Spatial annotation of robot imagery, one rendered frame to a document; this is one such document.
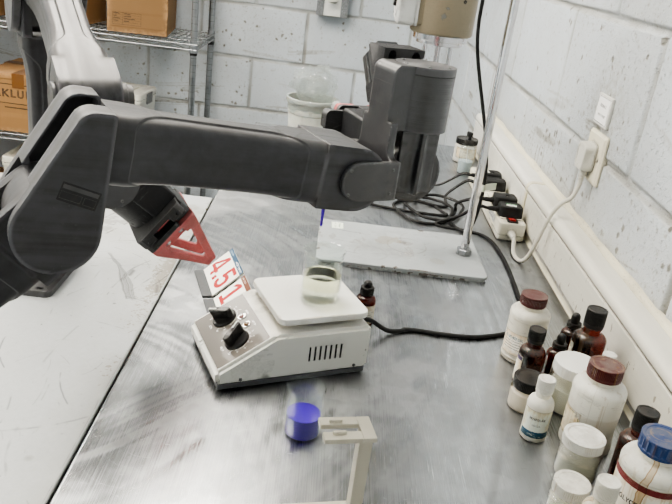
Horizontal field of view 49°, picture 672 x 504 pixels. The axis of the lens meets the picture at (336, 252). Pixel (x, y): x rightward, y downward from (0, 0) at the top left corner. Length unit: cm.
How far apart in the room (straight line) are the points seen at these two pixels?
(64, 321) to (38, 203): 51
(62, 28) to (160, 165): 36
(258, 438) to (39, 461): 22
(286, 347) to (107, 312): 29
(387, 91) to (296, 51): 265
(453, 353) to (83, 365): 49
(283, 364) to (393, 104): 38
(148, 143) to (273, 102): 279
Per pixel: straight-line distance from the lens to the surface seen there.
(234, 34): 333
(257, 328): 91
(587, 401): 88
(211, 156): 59
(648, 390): 97
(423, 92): 67
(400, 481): 81
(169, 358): 96
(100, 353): 97
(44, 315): 107
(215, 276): 115
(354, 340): 93
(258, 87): 335
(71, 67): 85
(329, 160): 62
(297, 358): 91
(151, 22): 303
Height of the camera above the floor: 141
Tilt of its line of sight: 23 degrees down
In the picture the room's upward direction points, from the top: 7 degrees clockwise
